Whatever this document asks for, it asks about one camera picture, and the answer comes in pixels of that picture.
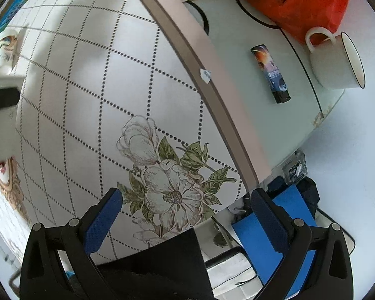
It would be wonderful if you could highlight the blue folder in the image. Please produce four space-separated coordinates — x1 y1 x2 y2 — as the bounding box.
232 185 315 299

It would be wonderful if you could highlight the white ceramic mug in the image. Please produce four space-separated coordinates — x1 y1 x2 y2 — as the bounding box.
305 26 366 90

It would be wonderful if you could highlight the white paper cup upright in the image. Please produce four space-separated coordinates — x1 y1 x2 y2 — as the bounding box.
0 28 18 75

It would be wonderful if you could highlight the dark printed lighter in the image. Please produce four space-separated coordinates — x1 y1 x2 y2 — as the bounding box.
250 45 291 104

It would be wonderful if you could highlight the floral diamond pattern tablecloth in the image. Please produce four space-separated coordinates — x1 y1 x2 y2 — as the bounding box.
0 0 271 263

